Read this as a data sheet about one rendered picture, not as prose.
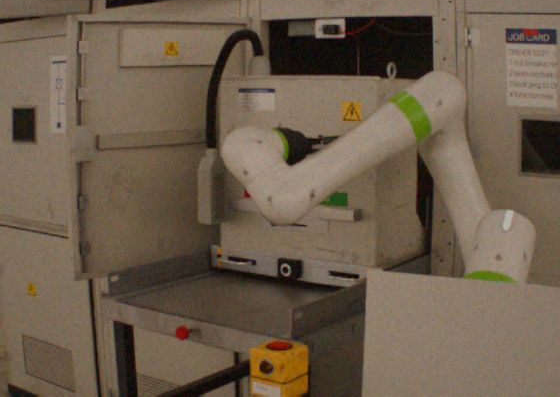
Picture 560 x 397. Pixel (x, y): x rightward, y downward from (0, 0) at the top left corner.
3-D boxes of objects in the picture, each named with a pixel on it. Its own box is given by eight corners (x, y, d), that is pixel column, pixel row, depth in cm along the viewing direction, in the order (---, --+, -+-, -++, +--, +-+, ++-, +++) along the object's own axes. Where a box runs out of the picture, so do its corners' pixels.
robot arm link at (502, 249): (515, 326, 164) (534, 248, 173) (523, 291, 151) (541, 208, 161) (456, 314, 168) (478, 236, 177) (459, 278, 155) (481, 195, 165)
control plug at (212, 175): (211, 225, 226) (210, 158, 224) (197, 223, 229) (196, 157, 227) (229, 221, 233) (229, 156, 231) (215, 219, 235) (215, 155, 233)
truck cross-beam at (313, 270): (381, 292, 211) (382, 268, 210) (211, 266, 241) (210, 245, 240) (390, 287, 215) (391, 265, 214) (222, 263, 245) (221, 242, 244)
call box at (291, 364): (284, 405, 151) (284, 354, 150) (249, 396, 155) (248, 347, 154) (308, 392, 158) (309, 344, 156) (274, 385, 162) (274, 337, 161)
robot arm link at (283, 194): (381, 114, 193) (386, 91, 183) (413, 154, 189) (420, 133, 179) (246, 200, 185) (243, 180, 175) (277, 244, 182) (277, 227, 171)
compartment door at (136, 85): (65, 276, 234) (62, 16, 225) (242, 253, 273) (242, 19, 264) (75, 281, 228) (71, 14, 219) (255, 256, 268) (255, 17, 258)
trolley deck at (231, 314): (304, 367, 176) (304, 340, 175) (101, 317, 211) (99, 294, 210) (438, 298, 231) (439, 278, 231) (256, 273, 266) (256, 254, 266)
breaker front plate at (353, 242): (372, 273, 212) (375, 79, 206) (219, 251, 239) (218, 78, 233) (375, 272, 213) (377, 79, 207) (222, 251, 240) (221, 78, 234)
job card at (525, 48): (557, 109, 203) (556, 28, 201) (505, 106, 212) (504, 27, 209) (558, 109, 204) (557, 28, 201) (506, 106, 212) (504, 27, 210)
